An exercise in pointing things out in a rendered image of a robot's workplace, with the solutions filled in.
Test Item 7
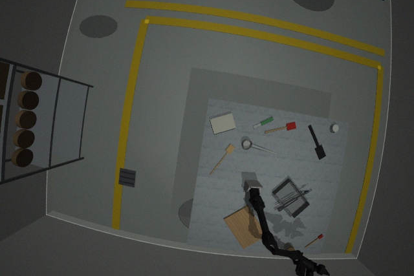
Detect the grey saucepan with long handle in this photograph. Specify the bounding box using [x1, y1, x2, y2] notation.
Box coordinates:
[242, 139, 276, 154]

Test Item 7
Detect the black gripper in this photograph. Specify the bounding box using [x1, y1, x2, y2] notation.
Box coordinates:
[306, 259, 330, 276]

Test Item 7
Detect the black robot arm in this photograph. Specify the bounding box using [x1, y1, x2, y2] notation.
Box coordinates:
[249, 188, 315, 276]

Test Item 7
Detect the light brown wooden board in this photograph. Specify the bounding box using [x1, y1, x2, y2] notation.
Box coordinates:
[224, 205, 262, 249]

